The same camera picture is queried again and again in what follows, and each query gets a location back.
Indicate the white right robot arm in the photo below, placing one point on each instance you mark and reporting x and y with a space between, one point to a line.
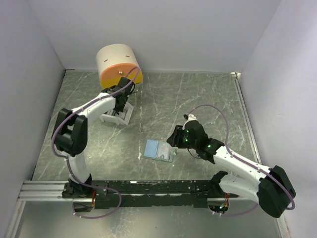
269 187

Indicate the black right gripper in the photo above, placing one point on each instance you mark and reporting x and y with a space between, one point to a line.
173 139

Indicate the round mini drawer cabinet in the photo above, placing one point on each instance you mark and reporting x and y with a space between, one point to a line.
115 61

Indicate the white card tray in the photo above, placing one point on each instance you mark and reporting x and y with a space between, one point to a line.
120 118

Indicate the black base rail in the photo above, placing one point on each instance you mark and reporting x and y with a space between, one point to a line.
193 193

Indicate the green card holder book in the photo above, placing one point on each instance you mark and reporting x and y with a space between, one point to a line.
151 148

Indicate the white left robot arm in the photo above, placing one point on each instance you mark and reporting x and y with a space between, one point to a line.
70 134

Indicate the white gold VIP card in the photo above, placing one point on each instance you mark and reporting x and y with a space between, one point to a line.
164 151

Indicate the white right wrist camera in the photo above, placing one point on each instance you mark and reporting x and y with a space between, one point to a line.
189 117

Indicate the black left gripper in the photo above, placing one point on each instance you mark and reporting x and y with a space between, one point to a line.
119 109

